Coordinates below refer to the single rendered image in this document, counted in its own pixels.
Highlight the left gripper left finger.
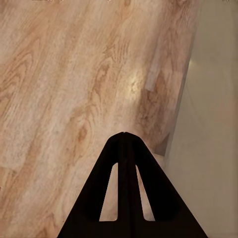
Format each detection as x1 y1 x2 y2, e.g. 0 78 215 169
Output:
57 132 132 238

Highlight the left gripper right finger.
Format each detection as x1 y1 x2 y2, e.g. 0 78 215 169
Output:
124 132 208 238

